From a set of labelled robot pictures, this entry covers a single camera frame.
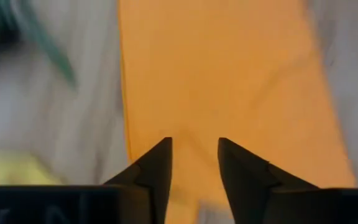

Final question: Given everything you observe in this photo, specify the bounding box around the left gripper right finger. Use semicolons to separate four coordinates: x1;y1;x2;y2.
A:
217;137;358;224

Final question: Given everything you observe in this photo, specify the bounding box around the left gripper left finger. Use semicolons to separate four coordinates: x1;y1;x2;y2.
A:
0;136;173;224

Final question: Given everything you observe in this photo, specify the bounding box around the orange microfiber towel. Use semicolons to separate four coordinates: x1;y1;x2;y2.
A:
117;0;357;224

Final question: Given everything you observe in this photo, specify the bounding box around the yellow microfiber towel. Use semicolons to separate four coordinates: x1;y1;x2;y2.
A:
0;148;63;187

